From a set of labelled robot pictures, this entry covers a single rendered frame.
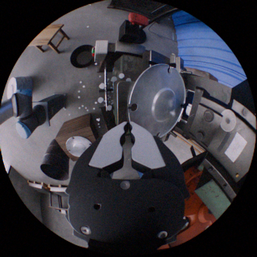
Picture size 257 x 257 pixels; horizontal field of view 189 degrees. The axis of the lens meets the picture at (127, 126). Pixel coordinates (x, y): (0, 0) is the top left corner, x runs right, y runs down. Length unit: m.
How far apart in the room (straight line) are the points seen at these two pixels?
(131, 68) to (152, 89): 0.16
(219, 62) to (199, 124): 1.46
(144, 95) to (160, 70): 0.10
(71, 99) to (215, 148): 1.15
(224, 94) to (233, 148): 0.31
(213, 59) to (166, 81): 1.46
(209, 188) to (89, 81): 1.15
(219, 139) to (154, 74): 0.27
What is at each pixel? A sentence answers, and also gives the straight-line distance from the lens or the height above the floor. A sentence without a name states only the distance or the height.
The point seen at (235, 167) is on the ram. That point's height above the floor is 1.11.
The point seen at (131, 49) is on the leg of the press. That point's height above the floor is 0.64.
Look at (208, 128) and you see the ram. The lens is 0.25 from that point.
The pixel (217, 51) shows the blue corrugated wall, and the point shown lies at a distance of 1.74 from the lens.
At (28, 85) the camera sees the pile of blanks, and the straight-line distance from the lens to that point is 1.26.
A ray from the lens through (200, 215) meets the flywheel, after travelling 0.60.
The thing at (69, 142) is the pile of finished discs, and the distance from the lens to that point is 0.82.
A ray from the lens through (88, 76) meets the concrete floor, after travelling 0.97.
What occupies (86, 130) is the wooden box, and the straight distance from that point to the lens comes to 0.72.
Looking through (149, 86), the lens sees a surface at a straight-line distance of 0.23.
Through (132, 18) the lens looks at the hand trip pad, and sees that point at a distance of 0.33.
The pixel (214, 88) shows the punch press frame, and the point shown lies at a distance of 0.53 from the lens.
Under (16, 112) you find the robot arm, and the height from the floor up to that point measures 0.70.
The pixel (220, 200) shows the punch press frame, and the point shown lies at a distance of 0.36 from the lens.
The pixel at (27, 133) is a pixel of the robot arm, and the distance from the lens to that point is 0.51.
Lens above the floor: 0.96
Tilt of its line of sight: 51 degrees down
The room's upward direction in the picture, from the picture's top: 141 degrees clockwise
